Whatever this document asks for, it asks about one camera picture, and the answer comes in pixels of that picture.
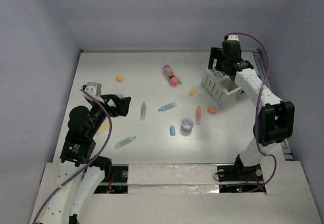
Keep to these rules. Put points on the green highlighter pen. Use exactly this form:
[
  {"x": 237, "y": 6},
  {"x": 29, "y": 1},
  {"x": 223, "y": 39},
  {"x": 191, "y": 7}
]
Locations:
[{"x": 124, "y": 142}]

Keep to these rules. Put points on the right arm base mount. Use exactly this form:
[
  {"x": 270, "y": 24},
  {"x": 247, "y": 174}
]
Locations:
[{"x": 230, "y": 181}]

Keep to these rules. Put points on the yellow highlighter pen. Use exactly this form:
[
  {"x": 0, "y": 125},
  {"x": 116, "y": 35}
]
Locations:
[{"x": 103, "y": 128}]

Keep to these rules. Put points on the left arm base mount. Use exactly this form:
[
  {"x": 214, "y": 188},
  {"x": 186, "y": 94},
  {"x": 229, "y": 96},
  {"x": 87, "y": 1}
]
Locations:
[{"x": 116, "y": 183}]

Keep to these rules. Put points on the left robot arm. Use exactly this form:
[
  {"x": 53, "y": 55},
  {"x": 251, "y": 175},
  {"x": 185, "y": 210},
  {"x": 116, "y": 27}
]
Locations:
[{"x": 80, "y": 171}]

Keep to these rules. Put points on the clear round jar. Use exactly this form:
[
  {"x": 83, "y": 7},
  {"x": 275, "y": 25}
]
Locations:
[{"x": 187, "y": 125}]

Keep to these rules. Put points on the white slotted container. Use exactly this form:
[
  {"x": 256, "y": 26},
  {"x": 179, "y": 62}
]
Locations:
[{"x": 223, "y": 90}]

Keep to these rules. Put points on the pink capped tube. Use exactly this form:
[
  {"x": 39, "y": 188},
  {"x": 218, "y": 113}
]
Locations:
[{"x": 171, "y": 76}]

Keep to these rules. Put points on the blue highlighter pen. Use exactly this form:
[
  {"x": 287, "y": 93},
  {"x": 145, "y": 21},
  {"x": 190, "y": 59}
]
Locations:
[{"x": 167, "y": 107}]

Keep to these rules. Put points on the orange tip white pen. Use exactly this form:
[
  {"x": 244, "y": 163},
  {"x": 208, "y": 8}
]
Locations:
[{"x": 143, "y": 112}]

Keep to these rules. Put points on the orange pencil shaped pen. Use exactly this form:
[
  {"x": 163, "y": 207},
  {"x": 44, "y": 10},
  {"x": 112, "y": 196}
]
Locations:
[{"x": 198, "y": 116}]

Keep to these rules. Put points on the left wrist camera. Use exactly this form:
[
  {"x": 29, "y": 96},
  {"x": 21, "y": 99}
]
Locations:
[{"x": 92, "y": 88}]

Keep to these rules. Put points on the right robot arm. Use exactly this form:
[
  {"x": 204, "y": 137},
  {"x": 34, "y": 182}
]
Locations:
[{"x": 248, "y": 80}]

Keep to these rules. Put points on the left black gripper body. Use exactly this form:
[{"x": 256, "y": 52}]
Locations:
[{"x": 112, "y": 110}]

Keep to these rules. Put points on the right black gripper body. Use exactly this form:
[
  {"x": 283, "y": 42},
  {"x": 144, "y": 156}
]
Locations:
[{"x": 224, "y": 60}]

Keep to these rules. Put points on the blue eraser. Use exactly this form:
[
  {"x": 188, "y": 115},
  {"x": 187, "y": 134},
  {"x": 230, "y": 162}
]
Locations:
[{"x": 172, "y": 131}]

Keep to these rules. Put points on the dark orange eraser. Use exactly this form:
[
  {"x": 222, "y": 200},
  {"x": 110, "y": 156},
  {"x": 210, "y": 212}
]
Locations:
[{"x": 211, "y": 110}]

